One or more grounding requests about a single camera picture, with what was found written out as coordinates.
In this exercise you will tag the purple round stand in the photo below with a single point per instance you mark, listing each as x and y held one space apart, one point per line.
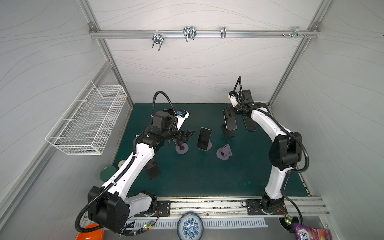
182 149
208 147
224 153

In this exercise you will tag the black stand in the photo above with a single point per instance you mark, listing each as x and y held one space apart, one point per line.
152 169
228 134

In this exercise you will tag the white slotted cable duct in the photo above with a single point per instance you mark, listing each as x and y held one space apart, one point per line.
223 223

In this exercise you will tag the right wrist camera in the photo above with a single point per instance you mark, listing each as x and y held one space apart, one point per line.
233 97

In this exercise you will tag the purple round stand front right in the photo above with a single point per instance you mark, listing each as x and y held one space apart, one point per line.
224 153

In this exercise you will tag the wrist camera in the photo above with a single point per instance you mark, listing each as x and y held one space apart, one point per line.
181 116
233 97

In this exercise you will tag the teal phone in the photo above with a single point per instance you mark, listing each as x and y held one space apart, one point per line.
204 138
249 124

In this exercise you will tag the white bottle beige cap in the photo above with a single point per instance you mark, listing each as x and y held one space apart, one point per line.
120 164

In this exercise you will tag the blue white ceramic bowl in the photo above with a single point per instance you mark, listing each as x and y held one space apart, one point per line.
190 227

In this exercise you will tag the metal bracket far right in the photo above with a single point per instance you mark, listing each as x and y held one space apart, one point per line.
296 34

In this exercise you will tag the orange plastic bowl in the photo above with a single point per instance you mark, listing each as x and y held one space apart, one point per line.
95 235

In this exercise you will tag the metal u-bolt clamp left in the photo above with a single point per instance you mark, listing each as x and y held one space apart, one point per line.
158 39

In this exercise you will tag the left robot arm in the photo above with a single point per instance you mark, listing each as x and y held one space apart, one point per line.
109 205

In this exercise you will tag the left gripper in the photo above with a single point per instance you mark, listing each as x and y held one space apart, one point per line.
178 137

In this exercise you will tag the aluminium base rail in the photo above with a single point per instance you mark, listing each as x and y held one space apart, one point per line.
233 207

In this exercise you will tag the metal u-bolt clamp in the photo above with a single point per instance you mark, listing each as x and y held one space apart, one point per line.
158 39
189 33

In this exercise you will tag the white phone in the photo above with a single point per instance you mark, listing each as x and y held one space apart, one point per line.
230 122

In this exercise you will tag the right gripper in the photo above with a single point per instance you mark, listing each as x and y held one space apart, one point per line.
235 111

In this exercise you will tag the purple round stand centre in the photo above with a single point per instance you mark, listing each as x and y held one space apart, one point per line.
208 147

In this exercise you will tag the green cap clear jar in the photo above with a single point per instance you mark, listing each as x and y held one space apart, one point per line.
107 172

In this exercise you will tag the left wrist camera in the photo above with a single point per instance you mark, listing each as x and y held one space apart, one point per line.
181 116

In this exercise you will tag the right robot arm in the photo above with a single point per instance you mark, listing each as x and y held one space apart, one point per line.
287 153

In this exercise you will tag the aluminium cross bar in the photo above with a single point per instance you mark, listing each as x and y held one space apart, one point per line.
201 34

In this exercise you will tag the green table mat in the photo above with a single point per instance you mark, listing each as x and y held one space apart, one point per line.
202 173

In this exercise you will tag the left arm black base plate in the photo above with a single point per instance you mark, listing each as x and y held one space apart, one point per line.
157 208

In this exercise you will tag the white wire basket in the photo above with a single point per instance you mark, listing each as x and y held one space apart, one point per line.
85 127

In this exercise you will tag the metal clamp right of centre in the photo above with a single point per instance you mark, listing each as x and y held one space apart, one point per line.
223 32

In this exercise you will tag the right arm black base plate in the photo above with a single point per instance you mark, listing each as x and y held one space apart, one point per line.
255 207

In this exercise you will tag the purple round stand middle left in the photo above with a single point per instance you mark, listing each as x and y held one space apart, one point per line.
182 149

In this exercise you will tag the metal u-bolt clamp centre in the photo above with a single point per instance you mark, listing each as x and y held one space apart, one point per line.
189 33

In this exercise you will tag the purple snack bag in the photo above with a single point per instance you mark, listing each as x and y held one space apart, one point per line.
307 233

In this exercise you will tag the purple phone back left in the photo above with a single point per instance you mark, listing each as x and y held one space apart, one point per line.
170 112

